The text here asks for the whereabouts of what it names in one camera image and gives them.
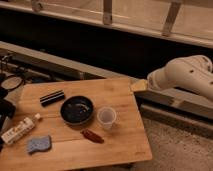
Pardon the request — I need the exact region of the translucent white cup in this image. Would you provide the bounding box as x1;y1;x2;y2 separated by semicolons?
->
97;107;117;130

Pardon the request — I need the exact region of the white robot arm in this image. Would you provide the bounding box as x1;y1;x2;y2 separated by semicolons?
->
130;55;213;101

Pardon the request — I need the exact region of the dark ceramic bowl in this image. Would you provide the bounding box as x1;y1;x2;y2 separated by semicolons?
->
60;96;94;125

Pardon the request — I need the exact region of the wooden board table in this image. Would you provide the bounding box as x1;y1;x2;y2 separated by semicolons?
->
0;78;152;171

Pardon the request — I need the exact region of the red-brown packet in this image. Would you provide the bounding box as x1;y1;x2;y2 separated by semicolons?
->
81;129;104;143

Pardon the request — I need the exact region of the black striped rectangular case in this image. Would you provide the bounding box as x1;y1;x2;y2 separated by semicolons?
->
40;90;65;107

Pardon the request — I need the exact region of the blue sponge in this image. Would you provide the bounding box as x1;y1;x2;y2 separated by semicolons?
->
27;135;52;154

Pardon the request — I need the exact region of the round framed mirror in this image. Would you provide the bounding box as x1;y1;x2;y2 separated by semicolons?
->
1;75;23;91

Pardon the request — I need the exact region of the black object at left edge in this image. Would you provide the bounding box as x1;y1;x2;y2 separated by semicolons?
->
0;99;16;133

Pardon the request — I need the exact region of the metal window rail frame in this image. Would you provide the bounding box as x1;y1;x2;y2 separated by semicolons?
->
0;0;213;49

